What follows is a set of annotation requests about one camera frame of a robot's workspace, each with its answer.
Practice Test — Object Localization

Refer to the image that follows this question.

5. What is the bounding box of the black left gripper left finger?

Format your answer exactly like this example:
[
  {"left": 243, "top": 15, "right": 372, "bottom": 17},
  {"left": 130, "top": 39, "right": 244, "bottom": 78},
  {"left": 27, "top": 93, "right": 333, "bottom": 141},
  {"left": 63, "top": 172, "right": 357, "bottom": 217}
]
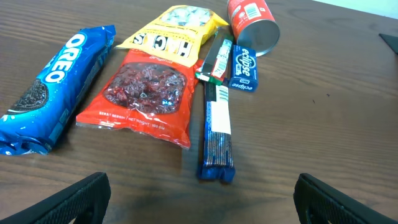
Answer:
[{"left": 1, "top": 172, "right": 111, "bottom": 224}]

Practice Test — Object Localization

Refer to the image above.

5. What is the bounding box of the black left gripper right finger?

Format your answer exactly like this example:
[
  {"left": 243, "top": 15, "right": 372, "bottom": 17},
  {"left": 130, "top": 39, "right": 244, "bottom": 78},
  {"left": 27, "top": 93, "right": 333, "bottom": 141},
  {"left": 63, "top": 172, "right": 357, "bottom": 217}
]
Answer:
[{"left": 293, "top": 173, "right": 397, "bottom": 224}]

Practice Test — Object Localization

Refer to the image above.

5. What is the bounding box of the red Hacks candy bag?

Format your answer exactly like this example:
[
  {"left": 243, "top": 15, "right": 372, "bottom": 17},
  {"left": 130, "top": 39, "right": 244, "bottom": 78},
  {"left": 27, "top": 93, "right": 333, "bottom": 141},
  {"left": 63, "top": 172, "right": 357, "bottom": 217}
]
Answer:
[{"left": 76, "top": 49, "right": 202, "bottom": 149}]

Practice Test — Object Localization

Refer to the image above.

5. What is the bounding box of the red Pringles can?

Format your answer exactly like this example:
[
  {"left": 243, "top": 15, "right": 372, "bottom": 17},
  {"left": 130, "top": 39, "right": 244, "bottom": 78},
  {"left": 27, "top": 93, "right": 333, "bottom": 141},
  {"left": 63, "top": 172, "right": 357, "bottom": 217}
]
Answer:
[{"left": 227, "top": 0, "right": 280, "bottom": 57}]

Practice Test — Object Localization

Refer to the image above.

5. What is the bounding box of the yellow Hacks candy bag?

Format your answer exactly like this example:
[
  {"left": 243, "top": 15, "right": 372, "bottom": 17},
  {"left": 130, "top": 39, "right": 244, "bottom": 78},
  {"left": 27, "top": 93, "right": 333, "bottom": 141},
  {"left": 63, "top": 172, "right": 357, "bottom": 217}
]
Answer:
[{"left": 116, "top": 5, "right": 229, "bottom": 67}]

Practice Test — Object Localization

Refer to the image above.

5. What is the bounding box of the dark green box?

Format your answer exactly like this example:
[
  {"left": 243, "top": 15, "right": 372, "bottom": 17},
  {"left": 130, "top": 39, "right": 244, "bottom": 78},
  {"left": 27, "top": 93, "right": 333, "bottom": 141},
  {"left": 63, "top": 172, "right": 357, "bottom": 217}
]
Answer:
[{"left": 379, "top": 34, "right": 398, "bottom": 55}]

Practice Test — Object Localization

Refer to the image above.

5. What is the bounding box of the blue Oreo cookie pack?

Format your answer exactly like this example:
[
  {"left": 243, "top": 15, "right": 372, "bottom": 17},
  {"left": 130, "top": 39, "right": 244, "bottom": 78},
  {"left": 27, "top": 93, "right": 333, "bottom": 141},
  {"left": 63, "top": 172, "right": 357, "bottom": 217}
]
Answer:
[{"left": 1, "top": 25, "right": 116, "bottom": 156}]

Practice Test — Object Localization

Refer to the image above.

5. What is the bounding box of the dark blue wafer bar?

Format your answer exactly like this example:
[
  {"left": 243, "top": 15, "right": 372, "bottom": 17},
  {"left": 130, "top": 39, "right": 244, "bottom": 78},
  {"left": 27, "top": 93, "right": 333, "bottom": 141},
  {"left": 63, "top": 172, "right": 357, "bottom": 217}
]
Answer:
[{"left": 198, "top": 83, "right": 236, "bottom": 184}]

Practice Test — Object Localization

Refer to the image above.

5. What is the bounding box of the blue Eclipse mint box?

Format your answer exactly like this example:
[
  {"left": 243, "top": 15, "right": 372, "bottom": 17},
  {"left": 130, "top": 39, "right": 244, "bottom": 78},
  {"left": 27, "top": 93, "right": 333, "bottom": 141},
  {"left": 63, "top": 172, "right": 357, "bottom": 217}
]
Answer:
[{"left": 229, "top": 45, "right": 259, "bottom": 92}]

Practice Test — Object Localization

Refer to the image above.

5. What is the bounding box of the green chocolate bar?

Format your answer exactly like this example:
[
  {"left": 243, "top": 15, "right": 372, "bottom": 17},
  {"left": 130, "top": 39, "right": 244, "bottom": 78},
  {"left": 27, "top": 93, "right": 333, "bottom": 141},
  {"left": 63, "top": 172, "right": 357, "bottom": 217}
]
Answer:
[{"left": 195, "top": 29, "right": 234, "bottom": 85}]

